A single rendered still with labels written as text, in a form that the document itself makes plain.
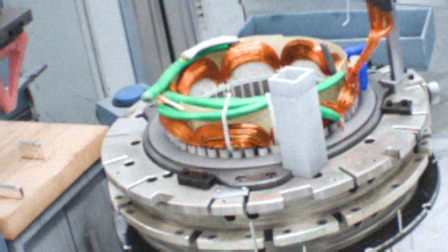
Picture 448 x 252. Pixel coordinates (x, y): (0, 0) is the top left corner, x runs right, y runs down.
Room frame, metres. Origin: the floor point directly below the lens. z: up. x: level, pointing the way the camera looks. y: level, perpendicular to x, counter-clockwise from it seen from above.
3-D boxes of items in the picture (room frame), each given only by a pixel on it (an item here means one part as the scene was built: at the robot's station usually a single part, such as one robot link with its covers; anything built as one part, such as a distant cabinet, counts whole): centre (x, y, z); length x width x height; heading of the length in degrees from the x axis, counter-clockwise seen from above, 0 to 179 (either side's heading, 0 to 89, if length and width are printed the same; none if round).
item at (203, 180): (0.77, 0.05, 1.10); 0.03 x 0.01 x 0.01; 52
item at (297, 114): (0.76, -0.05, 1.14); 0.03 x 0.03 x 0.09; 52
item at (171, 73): (0.90, 0.05, 1.15); 0.15 x 0.04 x 0.02; 142
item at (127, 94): (1.13, 0.14, 1.04); 0.04 x 0.04 x 0.01
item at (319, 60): (0.93, -0.07, 1.12); 0.06 x 0.02 x 0.04; 52
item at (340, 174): (0.87, -0.01, 1.09); 0.32 x 0.32 x 0.01
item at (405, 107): (0.83, -0.14, 1.10); 0.03 x 0.02 x 0.01; 72
